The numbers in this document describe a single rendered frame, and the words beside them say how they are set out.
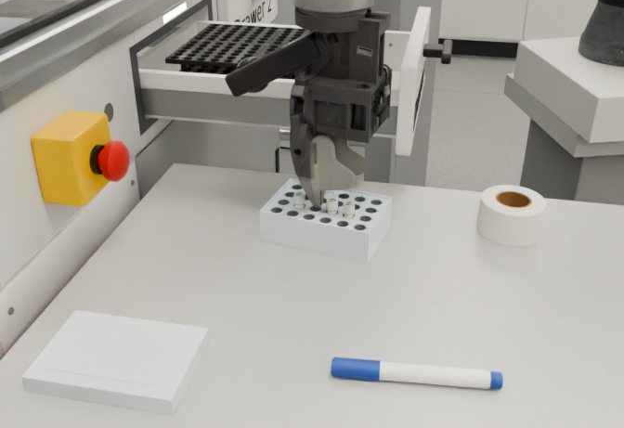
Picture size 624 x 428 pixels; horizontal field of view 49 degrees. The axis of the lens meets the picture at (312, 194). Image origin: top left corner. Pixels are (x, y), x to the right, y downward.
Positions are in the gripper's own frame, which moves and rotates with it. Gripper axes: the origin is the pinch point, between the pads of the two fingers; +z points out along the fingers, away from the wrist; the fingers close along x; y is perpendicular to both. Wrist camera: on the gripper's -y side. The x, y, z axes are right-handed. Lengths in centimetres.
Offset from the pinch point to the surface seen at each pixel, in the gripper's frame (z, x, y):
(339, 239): 3.0, -3.1, 4.3
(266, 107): -4.9, 10.0, -9.9
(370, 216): 1.8, 0.7, 6.4
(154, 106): -3.9, 7.4, -24.3
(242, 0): -9, 45, -31
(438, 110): 81, 234, -32
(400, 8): 8, 116, -22
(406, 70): -11.2, 11.4, 6.6
